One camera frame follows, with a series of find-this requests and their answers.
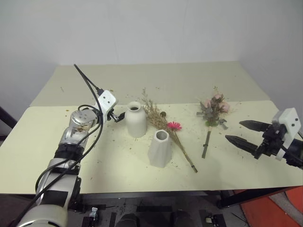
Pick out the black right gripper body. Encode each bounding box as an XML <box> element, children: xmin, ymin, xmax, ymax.
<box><xmin>253</xmin><ymin>122</ymin><xmax>288</xmax><ymax>160</ymax></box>

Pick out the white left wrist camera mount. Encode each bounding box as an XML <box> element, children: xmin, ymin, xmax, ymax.
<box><xmin>95</xmin><ymin>89</ymin><xmax>118</xmax><ymax>114</ymax></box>

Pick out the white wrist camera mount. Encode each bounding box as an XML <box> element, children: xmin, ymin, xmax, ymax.
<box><xmin>95</xmin><ymin>89</ymin><xmax>118</xmax><ymax>114</ymax></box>
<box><xmin>271</xmin><ymin>107</ymin><xmax>302</xmax><ymax>162</ymax></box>

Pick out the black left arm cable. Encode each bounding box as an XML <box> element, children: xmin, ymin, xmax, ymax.
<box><xmin>35</xmin><ymin>63</ymin><xmax>105</xmax><ymax>197</ymax></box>

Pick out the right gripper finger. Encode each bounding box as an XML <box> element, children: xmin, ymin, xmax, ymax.
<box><xmin>224</xmin><ymin>134</ymin><xmax>261</xmax><ymax>156</ymax></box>
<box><xmin>238</xmin><ymin>119</ymin><xmax>273</xmax><ymax>133</ymax></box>

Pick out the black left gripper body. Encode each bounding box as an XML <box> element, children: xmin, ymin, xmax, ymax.
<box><xmin>104</xmin><ymin>109</ymin><xmax>119</xmax><ymax>122</ymax></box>

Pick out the dried grass pink daisy bouquet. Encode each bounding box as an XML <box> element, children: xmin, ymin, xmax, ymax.
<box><xmin>141</xmin><ymin>87</ymin><xmax>198</xmax><ymax>174</ymax></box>

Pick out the round white bottle vase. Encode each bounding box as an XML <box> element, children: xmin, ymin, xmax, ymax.
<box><xmin>125</xmin><ymin>101</ymin><xmax>148</xmax><ymax>138</ymax></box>

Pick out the small black metal device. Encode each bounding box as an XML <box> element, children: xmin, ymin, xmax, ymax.
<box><xmin>204</xmin><ymin>214</ymin><xmax>224</xmax><ymax>227</ymax></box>

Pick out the faceted white vase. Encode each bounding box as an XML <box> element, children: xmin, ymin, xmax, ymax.
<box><xmin>147</xmin><ymin>129</ymin><xmax>171</xmax><ymax>168</ymax></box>

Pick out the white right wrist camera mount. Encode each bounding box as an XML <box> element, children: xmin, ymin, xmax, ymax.
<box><xmin>271</xmin><ymin>107</ymin><xmax>302</xmax><ymax>162</ymax></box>

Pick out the dark furniture piece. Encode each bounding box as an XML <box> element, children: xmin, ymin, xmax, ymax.
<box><xmin>0</xmin><ymin>105</ymin><xmax>18</xmax><ymax>140</ymax></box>

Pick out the dark rounded shape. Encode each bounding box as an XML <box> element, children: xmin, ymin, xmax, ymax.
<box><xmin>116</xmin><ymin>212</ymin><xmax>141</xmax><ymax>227</ymax></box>

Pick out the black table frame bar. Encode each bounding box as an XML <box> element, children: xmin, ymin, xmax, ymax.
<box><xmin>80</xmin><ymin>186</ymin><xmax>303</xmax><ymax>209</ymax></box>

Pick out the orange floor object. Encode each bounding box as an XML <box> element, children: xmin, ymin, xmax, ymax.
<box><xmin>238</xmin><ymin>186</ymin><xmax>303</xmax><ymax>227</ymax></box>

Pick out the pink rose bouquet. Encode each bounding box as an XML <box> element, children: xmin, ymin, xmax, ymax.
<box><xmin>196</xmin><ymin>85</ymin><xmax>231</xmax><ymax>159</ymax></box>

